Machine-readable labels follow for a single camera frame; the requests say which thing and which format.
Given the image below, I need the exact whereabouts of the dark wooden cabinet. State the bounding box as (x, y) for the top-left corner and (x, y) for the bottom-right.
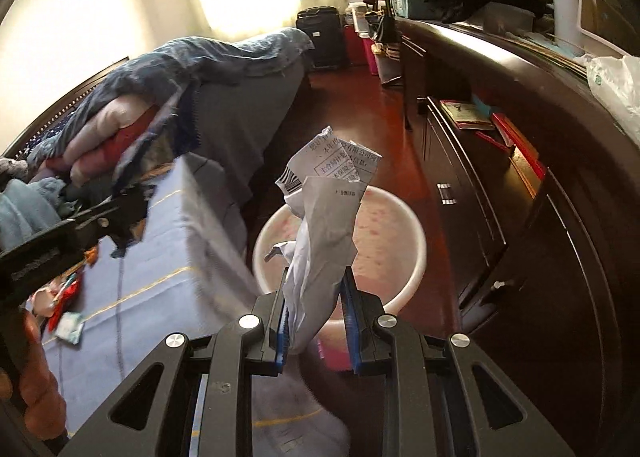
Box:
(397, 18), (639, 456)

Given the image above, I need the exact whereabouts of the dark wooden headboard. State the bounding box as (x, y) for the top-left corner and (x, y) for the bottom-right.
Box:
(2, 56), (129, 160)

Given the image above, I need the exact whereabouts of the person's left hand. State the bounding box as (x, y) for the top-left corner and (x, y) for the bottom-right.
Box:
(18, 311), (66, 441)

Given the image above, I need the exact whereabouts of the blue checked tablecloth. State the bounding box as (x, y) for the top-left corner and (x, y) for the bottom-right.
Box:
(39, 153), (352, 457)

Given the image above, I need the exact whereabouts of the red snack wrapper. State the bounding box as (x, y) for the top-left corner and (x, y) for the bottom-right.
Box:
(47, 273), (84, 333)

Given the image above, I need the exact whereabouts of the red grey folded quilt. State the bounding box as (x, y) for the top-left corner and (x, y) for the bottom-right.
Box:
(32, 95), (160, 187)

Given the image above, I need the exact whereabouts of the white plastic bag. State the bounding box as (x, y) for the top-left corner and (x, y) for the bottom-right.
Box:
(587, 56), (640, 145)

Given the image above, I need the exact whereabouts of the white teal wipes packet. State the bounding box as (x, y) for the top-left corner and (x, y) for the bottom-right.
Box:
(54, 312), (84, 345)

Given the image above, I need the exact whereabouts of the black suitcase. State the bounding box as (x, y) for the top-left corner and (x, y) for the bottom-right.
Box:
(296, 6), (347, 69)

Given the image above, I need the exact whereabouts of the dark blue blanket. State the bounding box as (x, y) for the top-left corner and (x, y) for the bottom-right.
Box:
(26, 28), (314, 194)

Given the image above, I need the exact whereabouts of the white paper receipt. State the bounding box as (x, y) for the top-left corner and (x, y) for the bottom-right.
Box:
(269, 126), (381, 354)

